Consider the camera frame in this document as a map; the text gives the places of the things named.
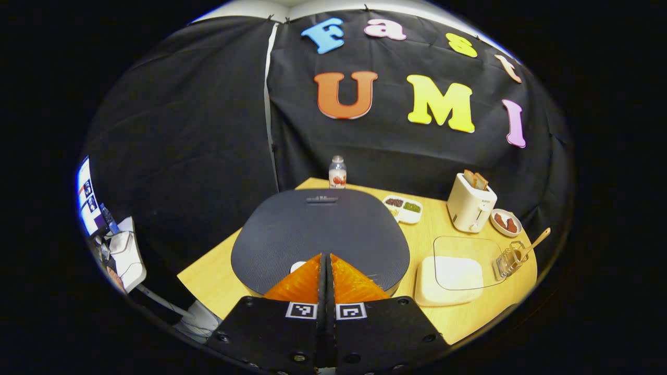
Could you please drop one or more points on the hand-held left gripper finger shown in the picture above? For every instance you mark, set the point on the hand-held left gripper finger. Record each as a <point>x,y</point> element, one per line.
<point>322,323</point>
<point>330,323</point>

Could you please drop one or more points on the dark grey rice cooker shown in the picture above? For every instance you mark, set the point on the dark grey rice cooker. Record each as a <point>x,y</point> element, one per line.
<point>312,229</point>

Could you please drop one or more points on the clear container of rice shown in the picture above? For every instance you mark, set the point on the clear container of rice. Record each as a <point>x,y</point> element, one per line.
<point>453,276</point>

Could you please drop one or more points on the wooden spoon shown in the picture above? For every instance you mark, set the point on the wooden spoon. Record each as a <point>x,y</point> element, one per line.
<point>536,240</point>

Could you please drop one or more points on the white divided dish of beans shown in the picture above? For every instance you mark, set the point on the white divided dish of beans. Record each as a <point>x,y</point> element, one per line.
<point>402,208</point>

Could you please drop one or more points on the small clear bottle red label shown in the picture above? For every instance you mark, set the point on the small clear bottle red label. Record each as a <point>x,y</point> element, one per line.
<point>337,174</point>

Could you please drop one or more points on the white toaster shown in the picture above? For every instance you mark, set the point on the white toaster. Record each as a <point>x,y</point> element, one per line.
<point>469,208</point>

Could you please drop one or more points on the toast slice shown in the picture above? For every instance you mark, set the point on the toast slice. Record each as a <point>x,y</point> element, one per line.
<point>469,178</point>
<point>481,182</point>

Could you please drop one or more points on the white plate with red food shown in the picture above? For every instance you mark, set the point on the white plate with red food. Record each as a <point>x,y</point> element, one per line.
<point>505,223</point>

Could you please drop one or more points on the white object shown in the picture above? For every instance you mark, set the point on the white object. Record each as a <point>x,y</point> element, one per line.
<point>127,255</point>

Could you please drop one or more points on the black backdrop cloth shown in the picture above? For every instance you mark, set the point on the black backdrop cloth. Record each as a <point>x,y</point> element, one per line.
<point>182,130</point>

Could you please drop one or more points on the computer monitor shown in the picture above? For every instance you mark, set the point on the computer monitor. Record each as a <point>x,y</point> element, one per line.
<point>87,198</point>

